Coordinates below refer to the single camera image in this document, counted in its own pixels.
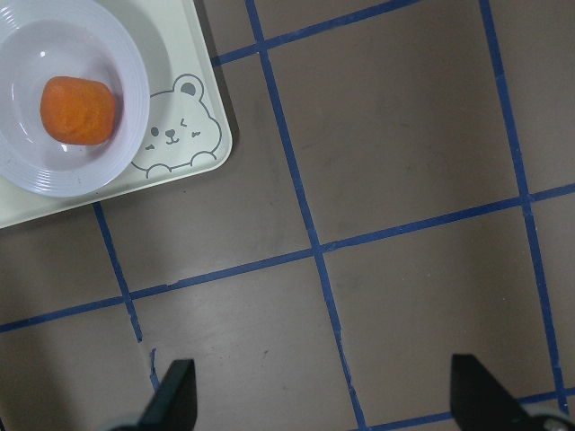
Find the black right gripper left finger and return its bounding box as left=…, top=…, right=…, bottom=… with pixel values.
left=137, top=359, right=198, bottom=431

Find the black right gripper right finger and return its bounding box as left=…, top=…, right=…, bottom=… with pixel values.
left=449, top=354, right=530, bottom=430

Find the orange fruit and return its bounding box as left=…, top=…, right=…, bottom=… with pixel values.
left=40, top=76, right=116, bottom=145

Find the cream bear tray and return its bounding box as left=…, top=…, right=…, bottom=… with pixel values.
left=1, top=1, right=233, bottom=227

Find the white round plate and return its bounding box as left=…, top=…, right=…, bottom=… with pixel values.
left=1, top=1, right=150, bottom=198

